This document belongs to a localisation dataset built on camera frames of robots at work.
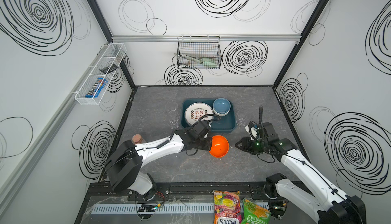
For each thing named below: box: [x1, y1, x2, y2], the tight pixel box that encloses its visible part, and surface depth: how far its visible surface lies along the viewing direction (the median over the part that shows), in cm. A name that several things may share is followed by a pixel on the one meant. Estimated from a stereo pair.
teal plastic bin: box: [180, 98, 237, 134], surface depth 101 cm
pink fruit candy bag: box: [212, 189, 242, 224], surface depth 69 cm
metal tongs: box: [174, 52, 204, 64], surface depth 88 cm
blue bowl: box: [212, 97, 232, 114], surface depth 101 cm
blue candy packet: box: [85, 77, 108, 98], surface depth 72 cm
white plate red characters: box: [184, 102, 214, 126], surface depth 104 cm
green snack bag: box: [241, 198, 272, 224], surface depth 67 cm
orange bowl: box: [208, 134, 230, 158], surface depth 80 cm
